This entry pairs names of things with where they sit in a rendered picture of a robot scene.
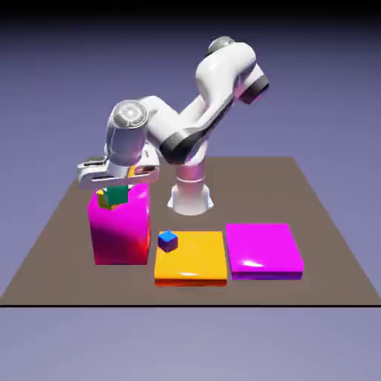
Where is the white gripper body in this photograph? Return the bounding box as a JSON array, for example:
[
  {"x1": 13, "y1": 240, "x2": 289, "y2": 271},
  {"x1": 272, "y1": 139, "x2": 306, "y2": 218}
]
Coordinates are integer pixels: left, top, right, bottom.
[{"x1": 77, "y1": 147, "x2": 161, "y2": 191}]

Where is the small yellow cube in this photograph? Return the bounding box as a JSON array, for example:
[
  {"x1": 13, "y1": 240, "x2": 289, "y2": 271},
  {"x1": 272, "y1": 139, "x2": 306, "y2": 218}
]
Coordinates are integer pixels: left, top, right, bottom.
[{"x1": 96, "y1": 188, "x2": 120, "y2": 211}]

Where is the small blue cube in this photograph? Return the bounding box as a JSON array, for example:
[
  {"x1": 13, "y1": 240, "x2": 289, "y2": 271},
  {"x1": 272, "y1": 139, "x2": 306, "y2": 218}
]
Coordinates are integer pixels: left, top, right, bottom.
[{"x1": 157, "y1": 229, "x2": 179, "y2": 254}]

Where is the tall magenta box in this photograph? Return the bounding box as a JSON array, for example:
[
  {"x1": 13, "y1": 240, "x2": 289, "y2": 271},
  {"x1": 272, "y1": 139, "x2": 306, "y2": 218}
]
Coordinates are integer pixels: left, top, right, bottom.
[{"x1": 87, "y1": 182, "x2": 151, "y2": 266}]

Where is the small green cube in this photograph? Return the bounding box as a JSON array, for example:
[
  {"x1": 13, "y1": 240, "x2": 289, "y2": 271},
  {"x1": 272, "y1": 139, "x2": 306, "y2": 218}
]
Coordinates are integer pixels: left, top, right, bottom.
[{"x1": 104, "y1": 185, "x2": 129, "y2": 207}]

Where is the large orange box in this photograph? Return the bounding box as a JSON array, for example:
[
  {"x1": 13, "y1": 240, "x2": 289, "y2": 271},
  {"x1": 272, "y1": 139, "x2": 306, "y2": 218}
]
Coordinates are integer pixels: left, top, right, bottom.
[{"x1": 153, "y1": 231, "x2": 228, "y2": 288}]

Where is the flat magenta box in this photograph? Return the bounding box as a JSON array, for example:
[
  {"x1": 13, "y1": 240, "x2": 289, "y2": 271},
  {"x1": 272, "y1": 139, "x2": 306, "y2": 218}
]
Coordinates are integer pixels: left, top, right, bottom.
[{"x1": 225, "y1": 222, "x2": 305, "y2": 281}]

